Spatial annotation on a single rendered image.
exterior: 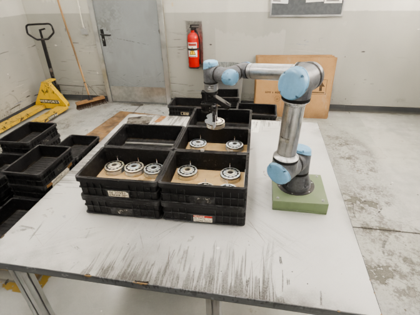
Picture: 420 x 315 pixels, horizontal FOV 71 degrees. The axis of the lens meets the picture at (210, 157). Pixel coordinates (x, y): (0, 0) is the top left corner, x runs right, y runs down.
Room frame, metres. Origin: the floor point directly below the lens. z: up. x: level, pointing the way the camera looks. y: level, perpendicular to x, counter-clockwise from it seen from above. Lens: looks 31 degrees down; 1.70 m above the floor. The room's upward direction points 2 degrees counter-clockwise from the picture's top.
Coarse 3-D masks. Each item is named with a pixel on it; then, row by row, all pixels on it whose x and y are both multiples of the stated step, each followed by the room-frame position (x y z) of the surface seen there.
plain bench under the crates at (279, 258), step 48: (48, 192) 1.31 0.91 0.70; (336, 192) 1.24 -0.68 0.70; (0, 240) 0.96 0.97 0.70; (48, 240) 0.95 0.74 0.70; (96, 240) 0.95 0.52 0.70; (144, 240) 0.94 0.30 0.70; (192, 240) 0.93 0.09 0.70; (240, 240) 0.92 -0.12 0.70; (288, 240) 0.92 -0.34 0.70; (336, 240) 0.91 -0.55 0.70; (144, 288) 0.72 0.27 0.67; (192, 288) 0.69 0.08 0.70; (240, 288) 0.69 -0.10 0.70; (288, 288) 0.68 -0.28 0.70; (336, 288) 0.68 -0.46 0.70
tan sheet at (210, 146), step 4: (188, 144) 1.59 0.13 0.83; (208, 144) 1.58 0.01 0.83; (212, 144) 1.58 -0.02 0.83; (216, 144) 1.58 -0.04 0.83; (220, 144) 1.58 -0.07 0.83; (224, 144) 1.57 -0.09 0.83; (188, 148) 1.54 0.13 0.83; (208, 148) 1.53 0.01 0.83; (212, 148) 1.53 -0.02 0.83; (216, 148) 1.53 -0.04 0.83; (220, 148) 1.53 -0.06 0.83; (224, 148) 1.53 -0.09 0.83; (244, 148) 1.52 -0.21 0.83
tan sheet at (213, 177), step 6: (174, 174) 1.26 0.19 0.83; (198, 174) 1.26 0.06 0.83; (204, 174) 1.26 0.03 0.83; (210, 174) 1.26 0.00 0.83; (216, 174) 1.25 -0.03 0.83; (174, 180) 1.21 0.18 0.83; (180, 180) 1.21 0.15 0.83; (192, 180) 1.21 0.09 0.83; (198, 180) 1.21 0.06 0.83; (204, 180) 1.21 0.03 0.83; (210, 180) 1.21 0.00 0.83; (216, 180) 1.20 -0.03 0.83; (240, 180) 1.20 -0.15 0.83; (240, 186) 1.15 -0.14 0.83
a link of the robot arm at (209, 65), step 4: (208, 60) 1.50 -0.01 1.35; (212, 60) 1.50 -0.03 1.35; (204, 64) 1.47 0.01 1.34; (208, 64) 1.45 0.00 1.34; (212, 64) 1.45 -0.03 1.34; (216, 64) 1.46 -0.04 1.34; (204, 68) 1.46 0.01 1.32; (208, 68) 1.45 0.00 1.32; (212, 68) 1.45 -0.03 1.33; (204, 72) 1.47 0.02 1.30; (208, 72) 1.45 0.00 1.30; (204, 76) 1.47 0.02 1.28; (208, 76) 1.45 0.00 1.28; (204, 80) 1.47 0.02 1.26; (208, 80) 1.46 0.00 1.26; (212, 80) 1.45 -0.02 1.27; (208, 84) 1.46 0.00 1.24
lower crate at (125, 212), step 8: (88, 200) 1.11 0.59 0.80; (96, 200) 1.11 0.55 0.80; (104, 200) 1.10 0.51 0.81; (112, 200) 1.09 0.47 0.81; (120, 200) 1.09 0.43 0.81; (128, 200) 1.08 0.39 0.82; (136, 200) 1.08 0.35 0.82; (160, 200) 1.07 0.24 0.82; (88, 208) 1.13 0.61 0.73; (96, 208) 1.12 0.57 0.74; (104, 208) 1.11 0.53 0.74; (112, 208) 1.10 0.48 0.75; (120, 208) 1.09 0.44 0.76; (128, 208) 1.09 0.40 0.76; (136, 208) 1.09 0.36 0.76; (144, 208) 1.08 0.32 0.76; (152, 208) 1.07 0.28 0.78; (160, 208) 1.08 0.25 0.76; (136, 216) 1.08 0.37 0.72; (144, 216) 1.08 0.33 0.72; (152, 216) 1.08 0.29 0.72; (160, 216) 1.07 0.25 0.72
